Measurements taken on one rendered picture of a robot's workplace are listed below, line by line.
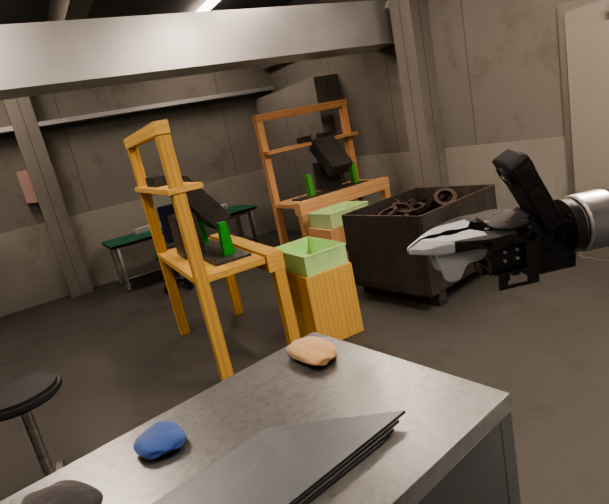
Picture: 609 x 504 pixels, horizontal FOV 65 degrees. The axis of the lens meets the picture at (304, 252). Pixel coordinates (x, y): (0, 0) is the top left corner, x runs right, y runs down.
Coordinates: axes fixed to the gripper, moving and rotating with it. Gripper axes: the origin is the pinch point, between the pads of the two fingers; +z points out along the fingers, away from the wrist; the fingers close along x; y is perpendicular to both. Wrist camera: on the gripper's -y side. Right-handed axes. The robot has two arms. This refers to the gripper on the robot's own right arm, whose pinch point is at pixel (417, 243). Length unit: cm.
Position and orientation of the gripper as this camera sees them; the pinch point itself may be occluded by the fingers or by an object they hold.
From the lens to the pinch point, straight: 60.6
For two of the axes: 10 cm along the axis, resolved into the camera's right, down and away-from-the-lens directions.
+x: -1.2, -3.6, 9.3
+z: -9.8, 2.2, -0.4
